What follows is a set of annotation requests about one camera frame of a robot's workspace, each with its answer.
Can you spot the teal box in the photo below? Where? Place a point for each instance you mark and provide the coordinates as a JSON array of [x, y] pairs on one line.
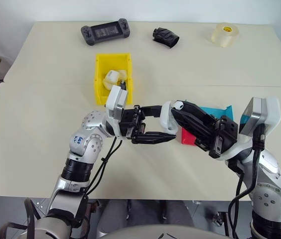
[[212, 112]]

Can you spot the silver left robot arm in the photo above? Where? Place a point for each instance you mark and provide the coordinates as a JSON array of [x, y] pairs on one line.
[[80, 149]]

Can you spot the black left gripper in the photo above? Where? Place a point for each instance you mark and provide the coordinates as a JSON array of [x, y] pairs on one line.
[[130, 122]]

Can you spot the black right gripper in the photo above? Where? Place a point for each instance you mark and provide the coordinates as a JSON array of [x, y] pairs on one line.
[[226, 135]]

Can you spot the grey rounded robot torso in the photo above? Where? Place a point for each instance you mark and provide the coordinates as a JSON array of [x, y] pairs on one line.
[[155, 232]]

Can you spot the white earbud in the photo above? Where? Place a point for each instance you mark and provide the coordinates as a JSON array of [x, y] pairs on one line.
[[179, 104]]

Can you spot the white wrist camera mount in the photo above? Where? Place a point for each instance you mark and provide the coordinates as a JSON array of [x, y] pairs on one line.
[[114, 100], [271, 112]]

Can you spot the dark grey handheld game controller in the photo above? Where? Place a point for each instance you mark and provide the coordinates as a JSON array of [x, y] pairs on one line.
[[104, 31]]

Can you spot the yellow plastic bin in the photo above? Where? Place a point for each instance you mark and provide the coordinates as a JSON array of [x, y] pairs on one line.
[[100, 74]]

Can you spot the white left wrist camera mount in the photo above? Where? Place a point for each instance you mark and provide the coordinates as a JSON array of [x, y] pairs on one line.
[[114, 100]]

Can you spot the clear tape roll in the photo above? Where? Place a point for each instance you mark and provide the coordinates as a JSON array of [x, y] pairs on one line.
[[225, 35]]

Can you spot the black crumpled plastic object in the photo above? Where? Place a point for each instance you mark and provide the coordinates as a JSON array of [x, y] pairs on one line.
[[165, 36]]

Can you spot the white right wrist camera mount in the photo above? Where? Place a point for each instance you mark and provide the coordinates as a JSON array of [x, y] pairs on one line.
[[271, 112]]

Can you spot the white earbud case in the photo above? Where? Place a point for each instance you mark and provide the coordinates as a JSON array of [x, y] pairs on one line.
[[166, 117], [110, 78]]

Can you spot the red box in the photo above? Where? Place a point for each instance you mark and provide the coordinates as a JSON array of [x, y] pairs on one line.
[[186, 138]]

